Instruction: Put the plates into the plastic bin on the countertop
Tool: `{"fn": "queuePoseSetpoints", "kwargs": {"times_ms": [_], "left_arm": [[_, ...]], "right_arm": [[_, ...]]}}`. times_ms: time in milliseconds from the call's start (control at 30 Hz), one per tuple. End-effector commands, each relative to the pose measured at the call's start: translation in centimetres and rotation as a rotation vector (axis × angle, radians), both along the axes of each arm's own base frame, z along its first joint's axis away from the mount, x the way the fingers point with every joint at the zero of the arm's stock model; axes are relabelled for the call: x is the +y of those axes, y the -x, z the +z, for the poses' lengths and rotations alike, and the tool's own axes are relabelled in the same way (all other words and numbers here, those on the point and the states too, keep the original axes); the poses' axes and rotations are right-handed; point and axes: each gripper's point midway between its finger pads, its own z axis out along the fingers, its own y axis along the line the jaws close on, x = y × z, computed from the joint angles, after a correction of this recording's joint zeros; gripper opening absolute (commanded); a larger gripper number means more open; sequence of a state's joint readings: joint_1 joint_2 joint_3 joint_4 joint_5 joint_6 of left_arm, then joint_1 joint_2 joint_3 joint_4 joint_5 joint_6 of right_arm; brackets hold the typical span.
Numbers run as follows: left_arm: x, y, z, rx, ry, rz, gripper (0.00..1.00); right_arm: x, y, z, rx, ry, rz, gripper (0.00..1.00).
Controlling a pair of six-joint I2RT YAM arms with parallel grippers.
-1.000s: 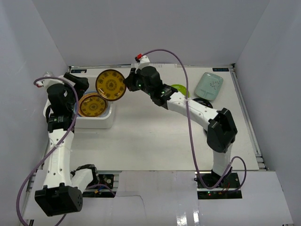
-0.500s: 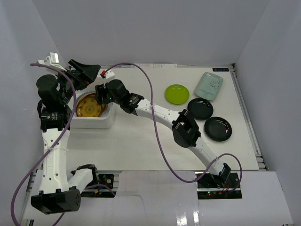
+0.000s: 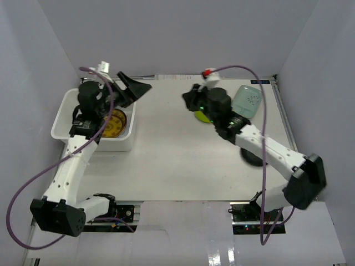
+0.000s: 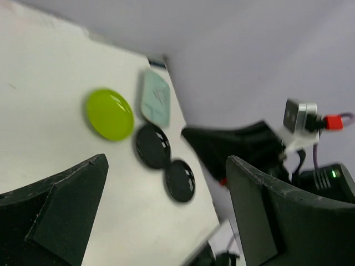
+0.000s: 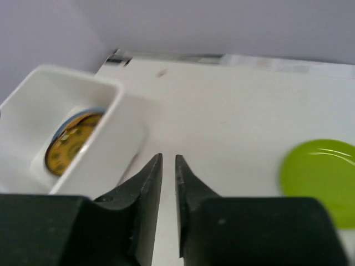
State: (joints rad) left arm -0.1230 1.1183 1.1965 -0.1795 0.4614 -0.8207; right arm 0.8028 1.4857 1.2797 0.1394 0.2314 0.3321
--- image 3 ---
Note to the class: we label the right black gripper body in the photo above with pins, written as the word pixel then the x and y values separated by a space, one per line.
pixel 203 105

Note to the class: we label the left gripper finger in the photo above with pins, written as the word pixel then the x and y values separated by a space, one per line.
pixel 127 81
pixel 134 91

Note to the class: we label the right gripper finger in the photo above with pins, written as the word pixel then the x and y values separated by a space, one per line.
pixel 191 101
pixel 196 88

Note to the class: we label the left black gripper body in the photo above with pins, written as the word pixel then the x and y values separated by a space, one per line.
pixel 122 92

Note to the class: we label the lime green round plate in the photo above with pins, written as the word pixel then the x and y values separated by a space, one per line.
pixel 201 117

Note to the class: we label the gold plate dark rim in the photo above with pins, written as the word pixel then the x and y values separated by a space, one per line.
pixel 116 125

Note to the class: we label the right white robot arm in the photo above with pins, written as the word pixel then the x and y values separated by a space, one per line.
pixel 305 175

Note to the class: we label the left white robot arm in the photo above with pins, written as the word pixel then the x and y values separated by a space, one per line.
pixel 58 211

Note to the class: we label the white plastic bin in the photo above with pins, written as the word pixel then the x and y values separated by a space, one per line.
pixel 63 123

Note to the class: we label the pale green rectangular dish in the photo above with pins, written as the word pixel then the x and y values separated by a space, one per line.
pixel 246 101

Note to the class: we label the dark label sticker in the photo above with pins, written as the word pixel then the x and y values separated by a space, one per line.
pixel 263 82

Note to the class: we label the black round plate lower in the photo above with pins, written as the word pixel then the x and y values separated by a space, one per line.
pixel 250 158

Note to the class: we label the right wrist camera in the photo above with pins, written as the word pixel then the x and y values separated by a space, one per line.
pixel 211 77

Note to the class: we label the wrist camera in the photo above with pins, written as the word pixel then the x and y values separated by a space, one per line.
pixel 211 77
pixel 102 68

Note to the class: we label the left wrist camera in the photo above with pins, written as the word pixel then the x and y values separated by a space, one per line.
pixel 102 68

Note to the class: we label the aluminium frame rail right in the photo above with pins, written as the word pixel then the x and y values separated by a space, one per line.
pixel 276 91

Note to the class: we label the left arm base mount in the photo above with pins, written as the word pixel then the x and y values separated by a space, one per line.
pixel 124 219

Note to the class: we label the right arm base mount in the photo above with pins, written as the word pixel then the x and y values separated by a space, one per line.
pixel 246 222

